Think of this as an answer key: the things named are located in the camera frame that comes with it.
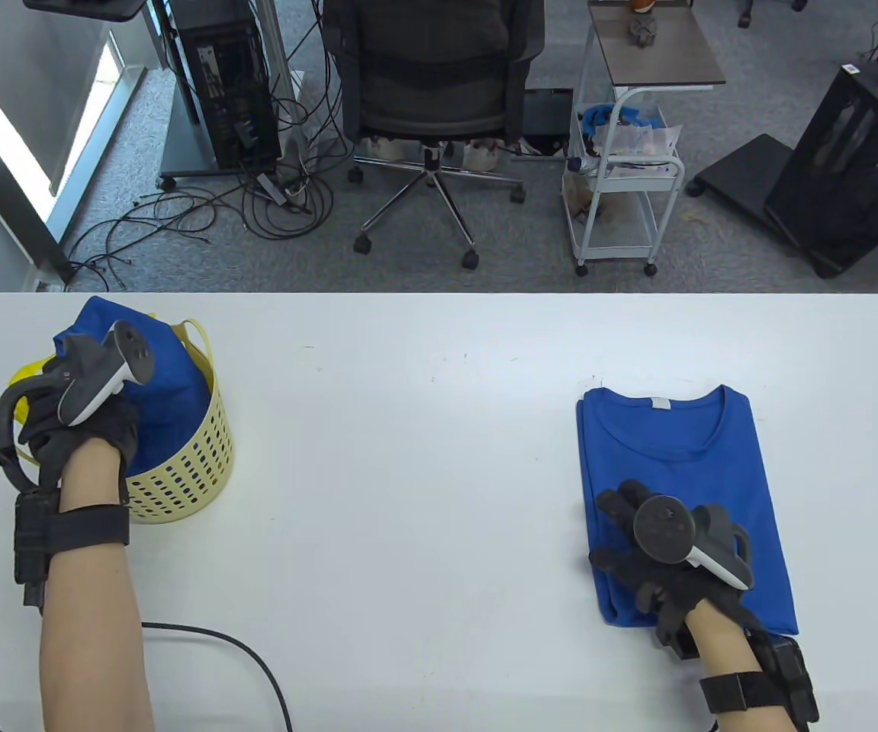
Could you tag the person's left hand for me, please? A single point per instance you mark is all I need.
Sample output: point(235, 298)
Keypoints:
point(107, 423)

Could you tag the person's right hand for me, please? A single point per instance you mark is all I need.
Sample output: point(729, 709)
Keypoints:
point(664, 583)

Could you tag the black and white hand controller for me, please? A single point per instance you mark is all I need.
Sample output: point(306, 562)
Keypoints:
point(130, 351)
point(664, 530)

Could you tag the blue t-shirt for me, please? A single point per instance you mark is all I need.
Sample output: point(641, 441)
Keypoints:
point(675, 457)
point(172, 396)

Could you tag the yellow t-shirt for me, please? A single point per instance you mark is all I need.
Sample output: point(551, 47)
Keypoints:
point(27, 377)

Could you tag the person's left forearm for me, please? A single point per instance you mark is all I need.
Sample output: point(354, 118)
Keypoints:
point(95, 625)

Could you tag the person's right forearm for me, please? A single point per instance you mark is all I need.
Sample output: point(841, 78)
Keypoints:
point(721, 640)

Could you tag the yellow perforated laundry basket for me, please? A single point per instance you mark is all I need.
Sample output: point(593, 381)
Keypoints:
point(187, 473)

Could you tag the grey computer trolley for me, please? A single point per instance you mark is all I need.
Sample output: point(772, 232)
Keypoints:
point(179, 152)

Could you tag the grey power strip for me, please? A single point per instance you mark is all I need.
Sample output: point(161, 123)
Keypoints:
point(272, 188)

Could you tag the white rolling cart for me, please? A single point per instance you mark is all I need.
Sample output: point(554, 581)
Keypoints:
point(614, 244)

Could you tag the black computer tower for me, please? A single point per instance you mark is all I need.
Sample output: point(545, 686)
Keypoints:
point(225, 84)

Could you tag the brown fuzzy item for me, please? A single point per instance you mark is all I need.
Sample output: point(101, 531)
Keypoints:
point(582, 198)

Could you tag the silver desk column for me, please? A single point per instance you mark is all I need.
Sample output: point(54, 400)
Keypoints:
point(274, 46)

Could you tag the black desk top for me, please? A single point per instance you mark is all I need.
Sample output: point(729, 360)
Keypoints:
point(88, 8)

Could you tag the black rolling platform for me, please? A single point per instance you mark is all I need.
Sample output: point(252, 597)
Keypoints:
point(744, 171)

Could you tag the clear plastic bags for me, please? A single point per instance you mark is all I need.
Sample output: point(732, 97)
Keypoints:
point(641, 141)

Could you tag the black mesh computer case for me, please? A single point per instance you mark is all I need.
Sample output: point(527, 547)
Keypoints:
point(843, 168)

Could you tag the blue cloth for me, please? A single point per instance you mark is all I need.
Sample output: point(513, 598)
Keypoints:
point(599, 116)

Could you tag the black box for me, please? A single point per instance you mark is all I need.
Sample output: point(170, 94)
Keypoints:
point(545, 110)

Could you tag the brown side table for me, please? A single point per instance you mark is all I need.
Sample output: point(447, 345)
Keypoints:
point(675, 53)

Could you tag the grey crumpled glove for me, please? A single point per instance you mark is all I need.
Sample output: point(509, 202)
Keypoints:
point(643, 30)

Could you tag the orange object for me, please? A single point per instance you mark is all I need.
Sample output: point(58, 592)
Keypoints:
point(643, 5)

